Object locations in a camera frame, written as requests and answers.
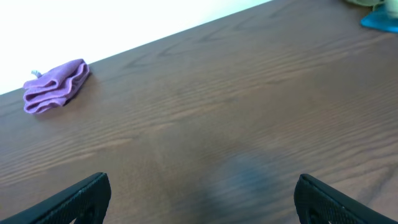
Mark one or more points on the folded purple cloth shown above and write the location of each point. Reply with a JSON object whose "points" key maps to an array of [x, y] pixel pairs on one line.
{"points": [[55, 87]]}

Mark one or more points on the olive green crumpled cloth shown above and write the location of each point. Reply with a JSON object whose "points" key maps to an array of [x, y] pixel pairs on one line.
{"points": [[390, 5]]}

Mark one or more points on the blue cloth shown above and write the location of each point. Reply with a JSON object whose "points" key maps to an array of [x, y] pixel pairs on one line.
{"points": [[379, 19]]}

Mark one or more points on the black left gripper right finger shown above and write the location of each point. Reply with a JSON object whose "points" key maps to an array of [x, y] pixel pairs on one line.
{"points": [[318, 203]]}

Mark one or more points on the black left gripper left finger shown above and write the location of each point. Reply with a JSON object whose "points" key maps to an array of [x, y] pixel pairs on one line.
{"points": [[84, 202]]}

